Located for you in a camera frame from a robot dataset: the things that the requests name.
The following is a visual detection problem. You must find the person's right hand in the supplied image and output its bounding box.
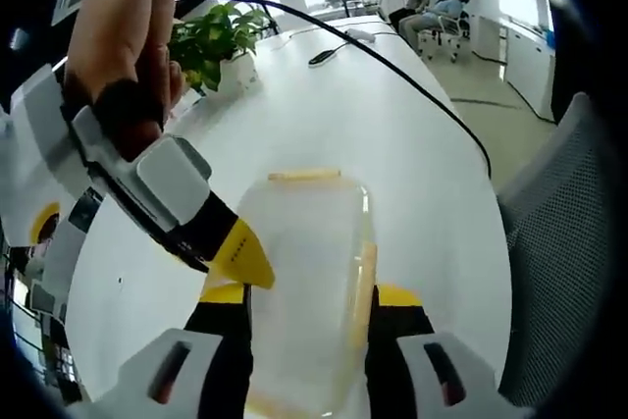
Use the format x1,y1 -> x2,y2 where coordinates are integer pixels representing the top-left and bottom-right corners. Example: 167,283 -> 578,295
65,0 -> 186,120

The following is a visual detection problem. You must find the white power strip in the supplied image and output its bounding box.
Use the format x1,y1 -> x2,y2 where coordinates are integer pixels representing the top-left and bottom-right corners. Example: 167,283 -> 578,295
342,26 -> 377,43

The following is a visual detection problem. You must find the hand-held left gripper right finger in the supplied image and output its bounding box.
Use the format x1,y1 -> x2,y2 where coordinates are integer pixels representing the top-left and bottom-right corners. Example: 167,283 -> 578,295
364,284 -> 535,419

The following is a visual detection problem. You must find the white low cabinet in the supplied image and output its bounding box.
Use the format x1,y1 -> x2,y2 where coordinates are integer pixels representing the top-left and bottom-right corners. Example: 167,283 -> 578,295
477,13 -> 559,122

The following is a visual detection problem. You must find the long black cable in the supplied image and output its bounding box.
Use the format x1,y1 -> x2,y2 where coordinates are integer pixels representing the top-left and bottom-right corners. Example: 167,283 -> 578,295
174,0 -> 494,180

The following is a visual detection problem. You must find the black hand strap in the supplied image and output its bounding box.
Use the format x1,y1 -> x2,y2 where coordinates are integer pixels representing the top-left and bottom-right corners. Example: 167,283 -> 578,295
62,72 -> 167,164

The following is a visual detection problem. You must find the white swivel chair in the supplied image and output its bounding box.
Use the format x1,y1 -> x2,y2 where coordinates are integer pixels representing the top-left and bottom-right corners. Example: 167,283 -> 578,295
416,10 -> 473,66

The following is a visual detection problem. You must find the green leafy potted plant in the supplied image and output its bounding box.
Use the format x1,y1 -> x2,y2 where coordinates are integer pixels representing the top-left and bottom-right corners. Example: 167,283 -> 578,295
169,0 -> 274,92

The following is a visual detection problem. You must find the white plant pot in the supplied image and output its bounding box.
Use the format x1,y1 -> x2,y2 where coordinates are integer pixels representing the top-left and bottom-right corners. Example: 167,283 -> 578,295
214,52 -> 261,97

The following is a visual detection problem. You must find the clear container lid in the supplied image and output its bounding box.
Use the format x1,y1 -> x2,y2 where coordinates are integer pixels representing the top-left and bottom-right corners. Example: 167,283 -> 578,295
234,168 -> 380,416

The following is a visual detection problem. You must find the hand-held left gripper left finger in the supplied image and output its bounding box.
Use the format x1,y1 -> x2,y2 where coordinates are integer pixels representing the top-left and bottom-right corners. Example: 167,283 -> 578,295
63,283 -> 254,419

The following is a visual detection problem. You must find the grey mesh office chair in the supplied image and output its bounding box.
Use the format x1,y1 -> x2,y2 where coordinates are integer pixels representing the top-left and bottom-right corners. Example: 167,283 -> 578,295
495,91 -> 628,406

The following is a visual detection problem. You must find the black cable with plug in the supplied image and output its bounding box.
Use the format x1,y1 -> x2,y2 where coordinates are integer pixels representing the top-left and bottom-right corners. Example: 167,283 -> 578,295
307,42 -> 350,68

